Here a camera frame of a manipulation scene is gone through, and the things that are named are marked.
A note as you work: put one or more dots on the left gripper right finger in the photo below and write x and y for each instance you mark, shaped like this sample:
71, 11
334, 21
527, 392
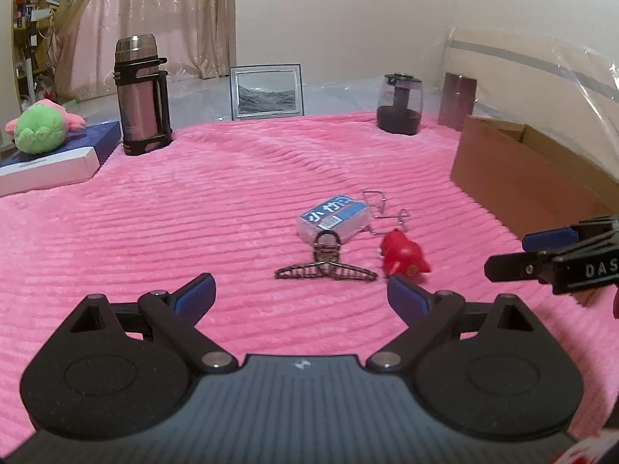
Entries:
430, 319

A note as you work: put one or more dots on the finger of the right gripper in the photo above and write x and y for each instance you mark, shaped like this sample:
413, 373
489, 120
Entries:
549, 239
524, 266

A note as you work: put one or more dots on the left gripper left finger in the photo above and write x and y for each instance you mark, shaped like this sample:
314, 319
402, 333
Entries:
173, 318

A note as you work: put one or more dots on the red toy figure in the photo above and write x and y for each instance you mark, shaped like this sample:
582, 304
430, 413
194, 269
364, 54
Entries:
402, 256

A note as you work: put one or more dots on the metal wire puzzle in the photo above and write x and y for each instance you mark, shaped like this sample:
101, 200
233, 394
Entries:
382, 218

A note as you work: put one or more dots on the blue labelled plastic box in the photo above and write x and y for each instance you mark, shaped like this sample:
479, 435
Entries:
341, 214

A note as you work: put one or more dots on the brown cardboard box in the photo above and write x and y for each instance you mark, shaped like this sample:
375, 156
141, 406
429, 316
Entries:
527, 180

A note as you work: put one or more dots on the clear plastic sheet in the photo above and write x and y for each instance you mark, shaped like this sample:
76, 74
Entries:
567, 91

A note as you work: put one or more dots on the pink ribbed blanket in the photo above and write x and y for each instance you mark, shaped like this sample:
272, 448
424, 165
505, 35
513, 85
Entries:
224, 199

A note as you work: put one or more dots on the maroon cylindrical flask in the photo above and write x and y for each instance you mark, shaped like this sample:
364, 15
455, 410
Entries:
457, 102

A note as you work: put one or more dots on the blue white flat box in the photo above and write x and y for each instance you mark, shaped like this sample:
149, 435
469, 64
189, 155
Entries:
77, 160

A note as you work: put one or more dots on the glass jar dark base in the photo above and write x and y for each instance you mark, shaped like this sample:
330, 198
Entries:
400, 105

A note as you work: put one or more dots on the green pink plush toy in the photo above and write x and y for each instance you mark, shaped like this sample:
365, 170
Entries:
43, 127

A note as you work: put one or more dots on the framed landscape picture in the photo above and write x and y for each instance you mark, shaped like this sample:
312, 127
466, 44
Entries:
266, 91

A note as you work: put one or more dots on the pink window curtain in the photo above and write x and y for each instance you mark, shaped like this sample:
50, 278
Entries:
196, 37

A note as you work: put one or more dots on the wooden bookshelf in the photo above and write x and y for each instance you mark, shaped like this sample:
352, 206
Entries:
31, 33

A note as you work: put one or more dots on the standing electric fan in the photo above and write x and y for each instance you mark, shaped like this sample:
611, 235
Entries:
63, 25

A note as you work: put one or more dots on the steel thermos black handle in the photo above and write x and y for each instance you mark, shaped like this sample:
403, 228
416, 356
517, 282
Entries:
143, 102

